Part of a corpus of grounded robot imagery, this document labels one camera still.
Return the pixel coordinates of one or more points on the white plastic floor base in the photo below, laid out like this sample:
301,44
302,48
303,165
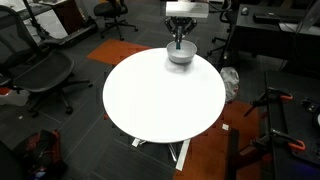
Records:
13,97

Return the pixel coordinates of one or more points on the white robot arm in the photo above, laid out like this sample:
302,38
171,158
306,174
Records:
186,9

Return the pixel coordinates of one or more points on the white plastic bag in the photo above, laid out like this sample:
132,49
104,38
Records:
230,83

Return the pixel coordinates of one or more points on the black keyboard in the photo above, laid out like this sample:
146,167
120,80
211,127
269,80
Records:
268,18

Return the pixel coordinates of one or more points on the grey bowl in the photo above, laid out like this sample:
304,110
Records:
182,55

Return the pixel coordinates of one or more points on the black mesh office chair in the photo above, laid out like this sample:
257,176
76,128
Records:
40,71

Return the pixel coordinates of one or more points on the white paper sheet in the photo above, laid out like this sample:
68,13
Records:
288,27

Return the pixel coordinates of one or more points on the black kick scooter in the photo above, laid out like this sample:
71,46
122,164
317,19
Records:
68,35

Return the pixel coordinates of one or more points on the white desk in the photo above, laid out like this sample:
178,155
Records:
50,21

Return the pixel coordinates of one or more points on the red and black backpack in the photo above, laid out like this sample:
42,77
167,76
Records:
41,155

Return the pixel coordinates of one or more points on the grey computer mouse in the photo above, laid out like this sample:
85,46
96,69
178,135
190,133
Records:
245,10

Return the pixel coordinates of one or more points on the black swivel office chair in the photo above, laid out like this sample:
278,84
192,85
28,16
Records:
111,11

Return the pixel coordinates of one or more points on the black desk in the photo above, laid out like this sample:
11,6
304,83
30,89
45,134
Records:
263,36

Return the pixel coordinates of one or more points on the brown wooden cabinet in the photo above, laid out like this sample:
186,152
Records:
68,15

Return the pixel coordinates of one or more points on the small white paper tag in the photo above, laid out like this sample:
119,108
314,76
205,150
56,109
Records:
225,127

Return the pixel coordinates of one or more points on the green marker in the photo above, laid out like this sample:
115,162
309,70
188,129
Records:
178,45

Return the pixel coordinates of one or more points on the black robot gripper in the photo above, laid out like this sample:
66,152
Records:
181,23

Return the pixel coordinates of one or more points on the white metal table base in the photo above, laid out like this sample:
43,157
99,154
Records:
182,153

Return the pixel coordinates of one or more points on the black chair with armrests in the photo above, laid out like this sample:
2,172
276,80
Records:
225,23

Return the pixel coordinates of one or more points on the black upright post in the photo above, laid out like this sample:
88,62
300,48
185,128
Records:
233,153

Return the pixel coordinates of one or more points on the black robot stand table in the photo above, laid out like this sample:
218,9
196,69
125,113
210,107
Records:
293,133

